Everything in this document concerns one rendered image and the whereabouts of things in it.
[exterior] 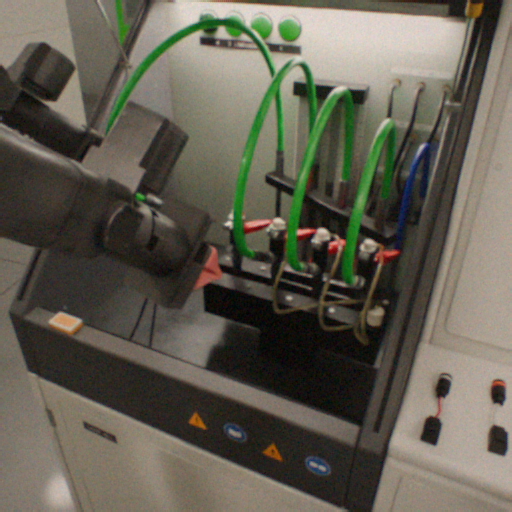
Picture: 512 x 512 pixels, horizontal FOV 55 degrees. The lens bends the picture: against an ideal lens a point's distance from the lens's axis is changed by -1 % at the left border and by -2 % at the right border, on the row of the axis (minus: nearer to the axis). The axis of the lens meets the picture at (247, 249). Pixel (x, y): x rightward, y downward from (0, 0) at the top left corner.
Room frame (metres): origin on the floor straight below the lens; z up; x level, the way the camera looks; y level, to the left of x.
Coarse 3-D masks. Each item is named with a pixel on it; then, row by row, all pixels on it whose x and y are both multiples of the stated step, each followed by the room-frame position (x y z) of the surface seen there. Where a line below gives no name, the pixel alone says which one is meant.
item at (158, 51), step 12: (192, 24) 0.83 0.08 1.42; (204, 24) 0.84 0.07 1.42; (216, 24) 0.86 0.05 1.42; (228, 24) 0.87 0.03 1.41; (240, 24) 0.89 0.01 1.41; (180, 36) 0.81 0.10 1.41; (252, 36) 0.91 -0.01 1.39; (156, 48) 0.79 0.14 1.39; (168, 48) 0.80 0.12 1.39; (264, 48) 0.93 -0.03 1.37; (144, 60) 0.77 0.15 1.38; (264, 60) 0.94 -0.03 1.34; (144, 72) 0.77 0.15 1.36; (132, 84) 0.75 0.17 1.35; (120, 96) 0.74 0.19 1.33; (276, 96) 0.96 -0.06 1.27; (120, 108) 0.73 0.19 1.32; (276, 108) 0.96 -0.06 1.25; (108, 120) 0.73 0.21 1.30
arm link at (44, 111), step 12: (24, 84) 0.71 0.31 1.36; (36, 84) 0.71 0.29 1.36; (24, 96) 0.69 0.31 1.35; (36, 96) 0.73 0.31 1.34; (48, 96) 0.71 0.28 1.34; (12, 108) 0.67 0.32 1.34; (24, 108) 0.67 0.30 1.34; (36, 108) 0.68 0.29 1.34; (48, 108) 0.70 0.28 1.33; (0, 120) 0.67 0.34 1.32; (12, 120) 0.67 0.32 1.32; (24, 120) 0.67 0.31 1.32; (36, 120) 0.68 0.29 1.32; (24, 132) 0.67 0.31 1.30; (36, 132) 0.68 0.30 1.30
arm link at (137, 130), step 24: (120, 120) 0.39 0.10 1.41; (144, 120) 0.39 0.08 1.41; (168, 120) 0.40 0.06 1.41; (120, 144) 0.38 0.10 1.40; (144, 144) 0.38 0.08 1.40; (168, 144) 0.40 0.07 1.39; (96, 168) 0.37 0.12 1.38; (120, 168) 0.36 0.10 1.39; (144, 168) 0.38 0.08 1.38; (168, 168) 0.40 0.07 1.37; (120, 216) 0.31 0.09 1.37; (120, 240) 0.31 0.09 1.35
